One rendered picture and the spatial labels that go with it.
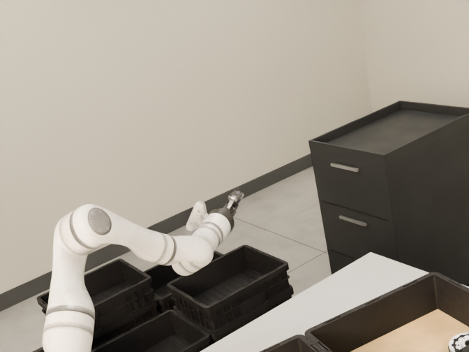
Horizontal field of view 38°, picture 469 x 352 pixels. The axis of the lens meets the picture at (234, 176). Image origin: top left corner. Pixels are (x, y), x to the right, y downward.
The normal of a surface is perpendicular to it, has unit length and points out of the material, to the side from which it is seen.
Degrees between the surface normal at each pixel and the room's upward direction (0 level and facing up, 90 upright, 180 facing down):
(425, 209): 90
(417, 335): 0
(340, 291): 0
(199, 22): 90
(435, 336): 0
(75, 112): 90
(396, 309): 90
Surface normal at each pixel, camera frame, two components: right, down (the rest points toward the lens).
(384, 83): -0.80, 0.35
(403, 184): 0.57, 0.17
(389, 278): -0.20, -0.92
